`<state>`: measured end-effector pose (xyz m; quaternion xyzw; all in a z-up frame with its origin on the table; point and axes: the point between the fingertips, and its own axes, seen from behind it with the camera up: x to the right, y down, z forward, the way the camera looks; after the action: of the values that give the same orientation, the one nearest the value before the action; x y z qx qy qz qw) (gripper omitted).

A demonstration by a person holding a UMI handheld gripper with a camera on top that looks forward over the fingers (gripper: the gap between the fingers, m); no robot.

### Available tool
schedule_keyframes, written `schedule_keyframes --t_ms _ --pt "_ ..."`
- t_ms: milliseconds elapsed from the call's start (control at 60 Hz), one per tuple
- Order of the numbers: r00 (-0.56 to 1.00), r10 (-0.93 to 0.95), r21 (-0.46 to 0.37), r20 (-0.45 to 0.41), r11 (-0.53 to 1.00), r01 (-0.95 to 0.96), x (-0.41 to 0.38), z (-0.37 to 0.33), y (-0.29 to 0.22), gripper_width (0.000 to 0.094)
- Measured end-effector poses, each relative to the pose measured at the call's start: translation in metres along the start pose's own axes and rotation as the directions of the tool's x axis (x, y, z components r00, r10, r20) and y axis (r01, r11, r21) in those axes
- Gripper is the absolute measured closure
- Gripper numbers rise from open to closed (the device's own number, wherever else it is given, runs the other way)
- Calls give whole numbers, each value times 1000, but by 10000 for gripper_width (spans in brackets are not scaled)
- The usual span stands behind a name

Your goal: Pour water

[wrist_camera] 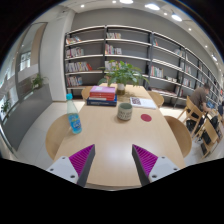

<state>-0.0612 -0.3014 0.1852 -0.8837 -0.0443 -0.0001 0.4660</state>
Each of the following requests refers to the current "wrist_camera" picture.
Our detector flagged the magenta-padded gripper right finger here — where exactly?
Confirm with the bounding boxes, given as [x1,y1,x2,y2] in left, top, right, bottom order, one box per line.
[131,143,181,187]

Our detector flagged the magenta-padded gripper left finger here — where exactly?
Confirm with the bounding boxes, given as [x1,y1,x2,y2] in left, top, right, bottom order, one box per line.
[46,143,96,188]

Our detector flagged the clear bottle with blue cap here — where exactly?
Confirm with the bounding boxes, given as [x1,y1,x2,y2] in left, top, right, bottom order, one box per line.
[65,93,83,135]

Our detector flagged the round-backed wooden chair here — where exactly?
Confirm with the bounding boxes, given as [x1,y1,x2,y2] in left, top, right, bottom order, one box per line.
[147,90,165,108]
[44,113,72,161]
[163,115,193,159]
[81,85,94,101]

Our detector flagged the round red coaster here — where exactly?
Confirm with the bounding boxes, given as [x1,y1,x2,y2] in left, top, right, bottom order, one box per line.
[140,113,153,123]

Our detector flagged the slatted wooden chairs group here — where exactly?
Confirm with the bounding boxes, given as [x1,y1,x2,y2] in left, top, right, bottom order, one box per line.
[176,95,224,159]

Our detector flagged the green patterned ceramic cup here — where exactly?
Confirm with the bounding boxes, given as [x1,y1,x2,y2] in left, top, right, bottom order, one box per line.
[116,102,134,122]

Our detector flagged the white open magazine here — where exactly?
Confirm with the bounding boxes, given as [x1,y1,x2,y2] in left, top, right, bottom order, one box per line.
[129,96,158,110]

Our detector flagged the dark blue book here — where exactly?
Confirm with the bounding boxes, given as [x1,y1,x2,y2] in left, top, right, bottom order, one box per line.
[86,96,118,108]

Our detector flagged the red book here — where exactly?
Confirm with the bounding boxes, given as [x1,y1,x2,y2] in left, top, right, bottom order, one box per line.
[88,95,116,102]
[88,92,117,98]

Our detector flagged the person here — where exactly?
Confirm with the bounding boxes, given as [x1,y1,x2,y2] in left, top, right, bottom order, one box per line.
[189,83,212,113]

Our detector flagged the small ledge plant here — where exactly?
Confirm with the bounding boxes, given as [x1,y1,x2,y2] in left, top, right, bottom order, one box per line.
[0,99,12,115]
[31,73,48,91]

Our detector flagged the pink book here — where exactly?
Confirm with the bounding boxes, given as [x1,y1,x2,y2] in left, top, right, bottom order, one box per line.
[89,85,117,95]

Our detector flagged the green potted plant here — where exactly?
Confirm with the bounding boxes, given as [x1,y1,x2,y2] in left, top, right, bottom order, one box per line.
[97,59,150,96]

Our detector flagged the grey bookshelf unit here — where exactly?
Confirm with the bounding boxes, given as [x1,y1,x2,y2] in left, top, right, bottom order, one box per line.
[63,24,223,109]

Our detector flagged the ceiling lights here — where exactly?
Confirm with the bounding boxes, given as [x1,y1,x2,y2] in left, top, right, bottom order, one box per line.
[79,0,219,63]

